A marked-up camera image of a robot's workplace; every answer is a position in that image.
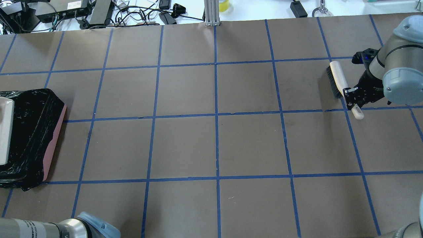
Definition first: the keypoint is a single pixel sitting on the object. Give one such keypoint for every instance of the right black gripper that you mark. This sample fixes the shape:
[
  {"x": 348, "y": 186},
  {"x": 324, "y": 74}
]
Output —
[{"x": 369, "y": 83}]

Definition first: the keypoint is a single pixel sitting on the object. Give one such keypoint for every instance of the black power adapter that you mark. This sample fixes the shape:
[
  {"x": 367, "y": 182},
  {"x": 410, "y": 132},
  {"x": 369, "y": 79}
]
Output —
[{"x": 297, "y": 9}]

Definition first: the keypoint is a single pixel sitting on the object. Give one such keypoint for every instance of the aluminium frame post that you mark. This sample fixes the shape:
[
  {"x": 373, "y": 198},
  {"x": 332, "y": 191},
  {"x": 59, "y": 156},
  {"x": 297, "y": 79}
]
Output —
[{"x": 211, "y": 11}]

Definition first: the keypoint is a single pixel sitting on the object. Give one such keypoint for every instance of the white hand brush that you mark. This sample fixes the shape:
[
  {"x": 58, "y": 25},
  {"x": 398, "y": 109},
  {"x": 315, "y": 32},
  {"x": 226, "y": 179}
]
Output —
[{"x": 340, "y": 89}]

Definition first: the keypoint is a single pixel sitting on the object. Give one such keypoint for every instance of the yellow tape roll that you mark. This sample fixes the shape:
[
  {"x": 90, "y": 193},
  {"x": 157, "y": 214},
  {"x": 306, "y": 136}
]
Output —
[{"x": 223, "y": 5}]

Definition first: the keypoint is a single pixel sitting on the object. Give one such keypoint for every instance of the metal carabiner hook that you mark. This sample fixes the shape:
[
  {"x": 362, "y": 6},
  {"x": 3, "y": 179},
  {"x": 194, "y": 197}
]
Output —
[{"x": 321, "y": 10}]

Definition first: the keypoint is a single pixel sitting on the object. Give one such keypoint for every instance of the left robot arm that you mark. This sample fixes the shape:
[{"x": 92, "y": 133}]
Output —
[{"x": 85, "y": 225}]

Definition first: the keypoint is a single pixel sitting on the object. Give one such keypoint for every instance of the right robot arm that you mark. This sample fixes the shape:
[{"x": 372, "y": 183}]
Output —
[{"x": 395, "y": 71}]

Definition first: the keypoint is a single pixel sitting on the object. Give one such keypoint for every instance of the white plastic dustpan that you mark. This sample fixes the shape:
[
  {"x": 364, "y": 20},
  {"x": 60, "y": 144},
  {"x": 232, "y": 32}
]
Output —
[{"x": 7, "y": 107}]

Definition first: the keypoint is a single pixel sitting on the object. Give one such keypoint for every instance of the pink bin with black bag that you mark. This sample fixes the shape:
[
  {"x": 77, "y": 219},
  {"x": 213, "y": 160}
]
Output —
[{"x": 37, "y": 120}]

